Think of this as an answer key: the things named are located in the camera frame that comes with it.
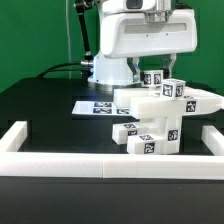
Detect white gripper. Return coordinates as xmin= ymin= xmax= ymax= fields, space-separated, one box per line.
xmin=100 ymin=0 xmax=197 ymax=82

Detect white chair back piece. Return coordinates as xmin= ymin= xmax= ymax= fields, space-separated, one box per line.
xmin=113 ymin=87 xmax=224 ymax=119

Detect white chair seat piece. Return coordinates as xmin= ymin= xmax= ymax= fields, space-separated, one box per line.
xmin=139 ymin=114 xmax=184 ymax=155

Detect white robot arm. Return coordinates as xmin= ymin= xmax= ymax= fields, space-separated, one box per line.
xmin=89 ymin=0 xmax=197 ymax=87

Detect black hose behind robot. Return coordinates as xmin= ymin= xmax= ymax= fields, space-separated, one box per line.
xmin=73 ymin=0 xmax=98 ymax=68

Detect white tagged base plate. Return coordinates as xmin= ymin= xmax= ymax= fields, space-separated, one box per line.
xmin=72 ymin=101 xmax=129 ymax=116

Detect black cable on table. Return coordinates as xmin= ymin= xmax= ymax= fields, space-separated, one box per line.
xmin=36 ymin=62 xmax=93 ymax=79

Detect white U-shaped fence frame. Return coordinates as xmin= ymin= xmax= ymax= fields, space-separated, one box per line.
xmin=0 ymin=121 xmax=224 ymax=180

